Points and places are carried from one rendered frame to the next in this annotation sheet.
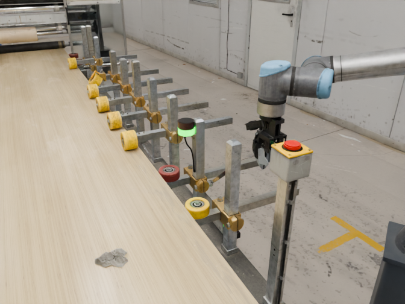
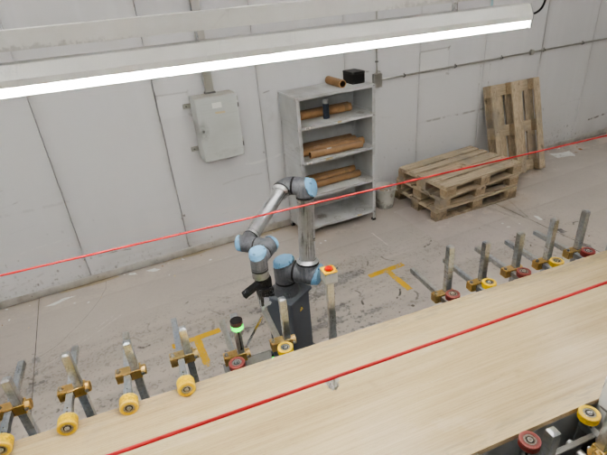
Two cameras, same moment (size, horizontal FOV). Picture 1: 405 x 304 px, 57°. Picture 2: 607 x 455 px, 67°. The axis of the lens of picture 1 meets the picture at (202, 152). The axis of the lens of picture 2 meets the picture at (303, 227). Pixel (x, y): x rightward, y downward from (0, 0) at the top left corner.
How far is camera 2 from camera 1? 2.03 m
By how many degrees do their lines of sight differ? 71
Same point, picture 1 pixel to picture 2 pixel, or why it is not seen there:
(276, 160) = (330, 278)
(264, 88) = (263, 264)
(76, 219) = (291, 409)
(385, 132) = (84, 273)
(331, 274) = not seen: hidden behind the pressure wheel
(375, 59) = (264, 220)
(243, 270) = not seen: hidden behind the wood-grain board
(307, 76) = (272, 245)
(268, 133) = (266, 286)
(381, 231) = (201, 324)
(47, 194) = (253, 436)
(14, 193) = not seen: outside the picture
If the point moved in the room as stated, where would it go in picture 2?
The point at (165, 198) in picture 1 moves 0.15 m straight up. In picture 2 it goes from (274, 363) to (270, 339)
